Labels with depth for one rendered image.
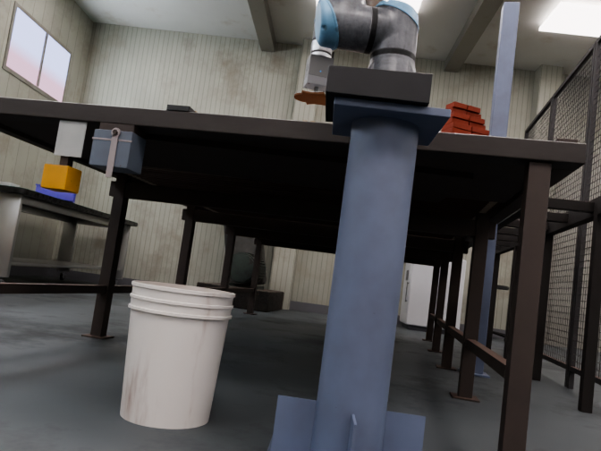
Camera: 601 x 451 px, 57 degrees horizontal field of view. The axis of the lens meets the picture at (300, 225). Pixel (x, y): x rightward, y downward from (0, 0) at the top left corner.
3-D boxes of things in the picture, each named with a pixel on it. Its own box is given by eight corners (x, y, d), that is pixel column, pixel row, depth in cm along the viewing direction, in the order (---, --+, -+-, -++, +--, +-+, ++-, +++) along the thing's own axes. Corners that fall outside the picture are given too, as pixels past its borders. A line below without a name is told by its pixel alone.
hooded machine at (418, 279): (448, 332, 723) (459, 231, 736) (459, 336, 666) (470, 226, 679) (396, 325, 727) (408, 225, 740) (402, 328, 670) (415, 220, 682)
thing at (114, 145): (123, 178, 172) (132, 123, 174) (83, 174, 175) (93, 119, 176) (139, 185, 183) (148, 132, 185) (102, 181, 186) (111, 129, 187)
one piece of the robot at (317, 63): (329, 58, 200) (324, 101, 199) (306, 53, 198) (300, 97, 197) (337, 47, 191) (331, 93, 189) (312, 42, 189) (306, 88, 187)
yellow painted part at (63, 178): (64, 190, 177) (77, 118, 179) (39, 187, 178) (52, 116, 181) (78, 194, 184) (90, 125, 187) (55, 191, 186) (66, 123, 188)
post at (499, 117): (489, 378, 329) (527, -1, 352) (461, 373, 333) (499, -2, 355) (485, 374, 346) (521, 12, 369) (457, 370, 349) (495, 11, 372)
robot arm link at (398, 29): (422, 51, 137) (427, 0, 138) (369, 43, 135) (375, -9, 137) (408, 70, 149) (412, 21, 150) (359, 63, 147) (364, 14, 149)
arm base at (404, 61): (421, 85, 132) (424, 46, 133) (359, 81, 135) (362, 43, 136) (417, 106, 147) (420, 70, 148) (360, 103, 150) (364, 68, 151)
